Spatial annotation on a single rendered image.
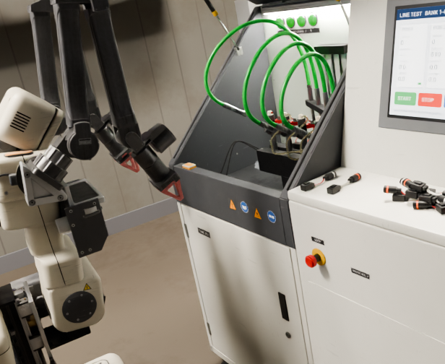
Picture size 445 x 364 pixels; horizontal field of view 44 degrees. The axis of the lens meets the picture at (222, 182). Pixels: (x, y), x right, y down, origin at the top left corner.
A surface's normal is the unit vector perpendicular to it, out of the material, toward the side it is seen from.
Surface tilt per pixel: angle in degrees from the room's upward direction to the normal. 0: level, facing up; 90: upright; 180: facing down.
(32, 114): 90
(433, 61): 76
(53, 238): 90
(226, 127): 90
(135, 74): 90
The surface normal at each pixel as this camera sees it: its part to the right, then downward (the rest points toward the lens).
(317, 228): -0.80, 0.33
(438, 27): -0.82, 0.11
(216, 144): 0.57, 0.18
